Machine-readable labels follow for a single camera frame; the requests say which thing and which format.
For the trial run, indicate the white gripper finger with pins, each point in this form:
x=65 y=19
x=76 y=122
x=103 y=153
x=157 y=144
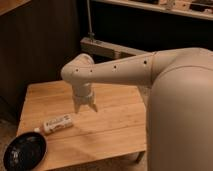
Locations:
x=76 y=107
x=93 y=106

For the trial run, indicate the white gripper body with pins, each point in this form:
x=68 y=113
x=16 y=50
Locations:
x=83 y=94

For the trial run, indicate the white plastic bottle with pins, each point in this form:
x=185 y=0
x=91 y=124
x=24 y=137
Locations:
x=55 y=124

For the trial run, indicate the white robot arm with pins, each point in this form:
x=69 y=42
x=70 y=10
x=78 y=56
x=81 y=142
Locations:
x=180 y=104

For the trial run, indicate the black ceramic bowl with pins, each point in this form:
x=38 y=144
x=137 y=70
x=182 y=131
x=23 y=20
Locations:
x=25 y=152

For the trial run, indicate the wooden table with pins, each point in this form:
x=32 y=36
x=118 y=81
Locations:
x=115 y=128

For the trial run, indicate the long wooden beam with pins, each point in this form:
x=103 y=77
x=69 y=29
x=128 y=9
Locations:
x=106 y=49

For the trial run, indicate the metal vertical pole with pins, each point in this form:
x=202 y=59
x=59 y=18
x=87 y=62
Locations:
x=90 y=33

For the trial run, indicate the upper wooden shelf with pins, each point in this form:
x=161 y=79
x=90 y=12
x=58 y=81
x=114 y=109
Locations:
x=186 y=8

